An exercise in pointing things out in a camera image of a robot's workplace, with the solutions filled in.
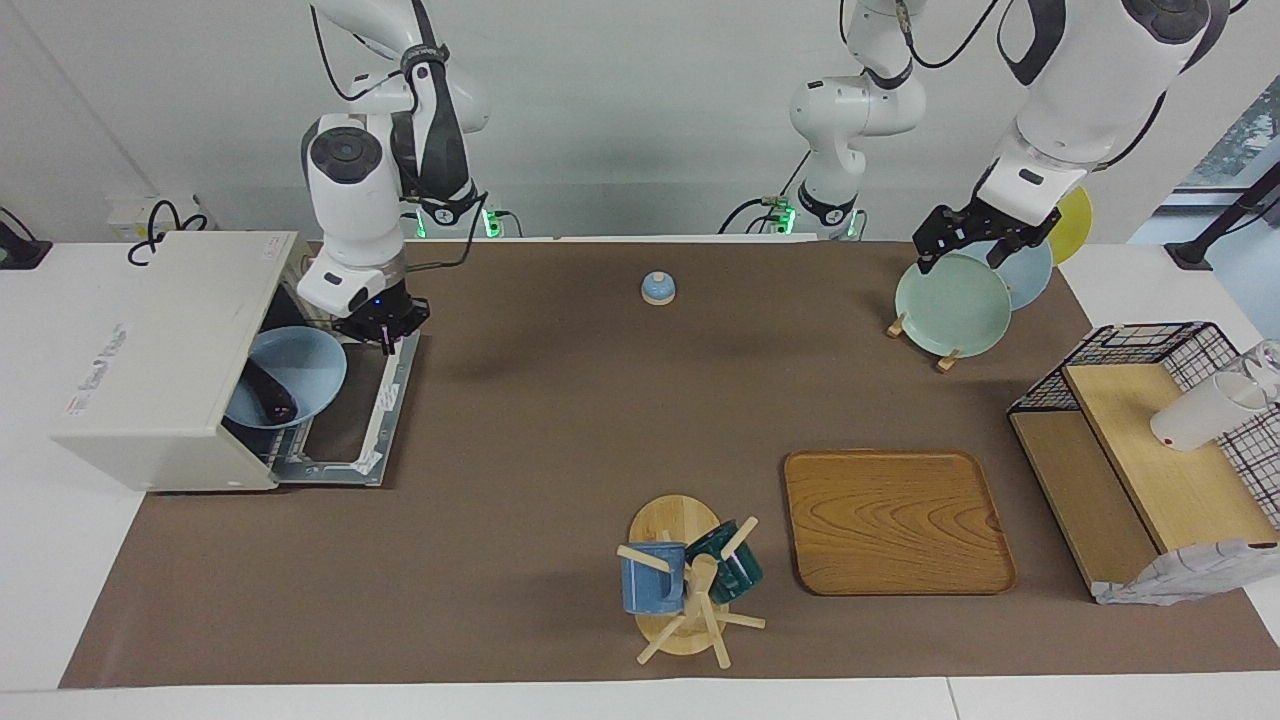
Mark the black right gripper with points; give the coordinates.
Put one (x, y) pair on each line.
(385, 315)

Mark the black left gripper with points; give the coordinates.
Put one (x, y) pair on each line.
(985, 222)

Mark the light blue plate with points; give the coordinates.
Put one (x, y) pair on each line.
(310, 370)
(1035, 280)

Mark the glass oven door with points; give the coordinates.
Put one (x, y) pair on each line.
(398, 420)

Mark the dark purple eggplant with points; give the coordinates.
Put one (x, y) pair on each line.
(270, 395)

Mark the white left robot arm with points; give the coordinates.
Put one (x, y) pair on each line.
(1080, 90)

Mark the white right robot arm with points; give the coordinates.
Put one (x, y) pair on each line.
(345, 200)

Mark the beige toaster oven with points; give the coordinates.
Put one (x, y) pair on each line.
(170, 340)

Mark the pale green plate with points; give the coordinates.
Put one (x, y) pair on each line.
(950, 305)

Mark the yellow plate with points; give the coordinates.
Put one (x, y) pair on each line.
(1075, 230)

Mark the wooden plate rack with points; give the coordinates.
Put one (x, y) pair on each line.
(945, 362)

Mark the brown table mat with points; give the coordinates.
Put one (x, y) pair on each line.
(500, 550)

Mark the wooden serving tray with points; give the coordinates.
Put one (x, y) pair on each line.
(900, 520)

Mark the white power strip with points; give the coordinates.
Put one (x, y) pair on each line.
(125, 215)

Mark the white cup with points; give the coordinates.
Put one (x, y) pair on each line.
(1195, 420)

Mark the small blue bell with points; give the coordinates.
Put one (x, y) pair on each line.
(658, 290)

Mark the window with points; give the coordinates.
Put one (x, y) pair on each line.
(1250, 140)

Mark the wooden shelf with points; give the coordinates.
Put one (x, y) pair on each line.
(1170, 480)

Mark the clear plastic cup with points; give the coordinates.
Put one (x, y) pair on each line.
(1268, 355)

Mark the wooden mug tree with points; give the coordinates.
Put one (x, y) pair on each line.
(675, 520)

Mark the blue mug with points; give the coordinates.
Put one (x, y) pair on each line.
(650, 590)

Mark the grey white patterned cloth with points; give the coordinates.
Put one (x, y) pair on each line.
(1180, 575)

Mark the dark green mug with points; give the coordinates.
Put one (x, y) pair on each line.
(735, 570)

